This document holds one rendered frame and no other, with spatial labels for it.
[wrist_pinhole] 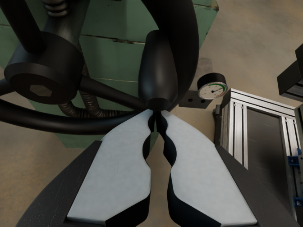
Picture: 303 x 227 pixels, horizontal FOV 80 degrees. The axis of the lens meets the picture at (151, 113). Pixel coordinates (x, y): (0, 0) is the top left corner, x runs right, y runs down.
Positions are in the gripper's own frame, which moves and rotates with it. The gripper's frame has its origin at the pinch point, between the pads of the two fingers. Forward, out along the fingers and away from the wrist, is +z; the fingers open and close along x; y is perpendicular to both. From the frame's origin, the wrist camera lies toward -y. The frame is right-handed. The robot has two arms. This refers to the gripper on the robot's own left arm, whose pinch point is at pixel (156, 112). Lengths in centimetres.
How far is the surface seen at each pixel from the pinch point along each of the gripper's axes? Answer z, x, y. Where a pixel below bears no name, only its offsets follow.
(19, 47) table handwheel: 5.5, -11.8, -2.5
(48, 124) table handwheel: 11.5, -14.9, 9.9
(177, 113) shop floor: 86, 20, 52
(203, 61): 39.1, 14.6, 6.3
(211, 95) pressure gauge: 26.4, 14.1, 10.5
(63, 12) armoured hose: 11.2, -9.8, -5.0
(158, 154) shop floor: 62, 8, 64
